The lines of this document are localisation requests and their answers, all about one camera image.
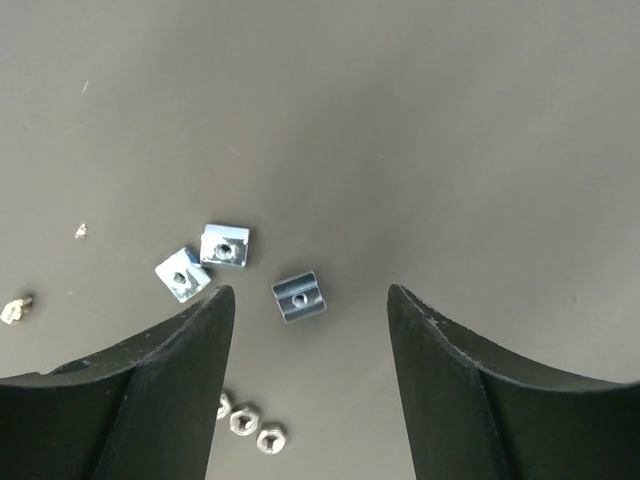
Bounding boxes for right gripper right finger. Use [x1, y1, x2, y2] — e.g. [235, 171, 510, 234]
[387, 285, 639, 479]

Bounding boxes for silver square t-nut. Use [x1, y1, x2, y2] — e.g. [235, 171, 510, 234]
[271, 270, 326, 324]
[154, 247, 212, 304]
[199, 224, 250, 268]

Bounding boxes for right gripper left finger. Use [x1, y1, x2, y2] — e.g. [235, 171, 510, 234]
[1, 286, 235, 479]

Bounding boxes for small hex nut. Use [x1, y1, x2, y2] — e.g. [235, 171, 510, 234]
[256, 423, 287, 455]
[229, 405, 260, 437]
[217, 391, 233, 420]

